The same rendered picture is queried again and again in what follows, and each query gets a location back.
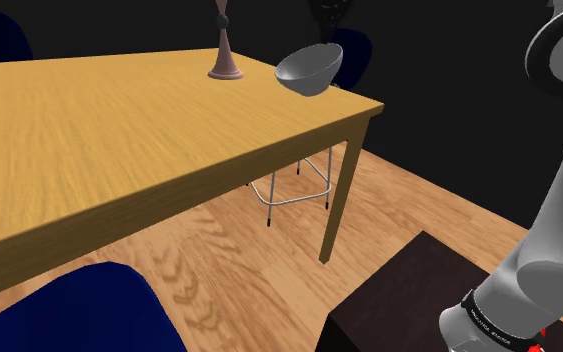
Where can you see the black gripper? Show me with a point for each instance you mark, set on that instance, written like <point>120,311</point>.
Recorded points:
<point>330,17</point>

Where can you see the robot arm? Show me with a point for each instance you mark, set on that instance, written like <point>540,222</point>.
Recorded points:
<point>554,234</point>

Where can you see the blue chair with metal legs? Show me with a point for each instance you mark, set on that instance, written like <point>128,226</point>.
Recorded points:
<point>357,56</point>

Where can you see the grey bowl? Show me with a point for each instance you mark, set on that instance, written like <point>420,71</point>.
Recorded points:
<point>310,70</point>

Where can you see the brown turned candlestick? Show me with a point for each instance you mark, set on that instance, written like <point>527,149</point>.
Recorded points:
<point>224,61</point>

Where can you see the wooden table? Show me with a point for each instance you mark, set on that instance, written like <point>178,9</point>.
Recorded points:
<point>115,126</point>

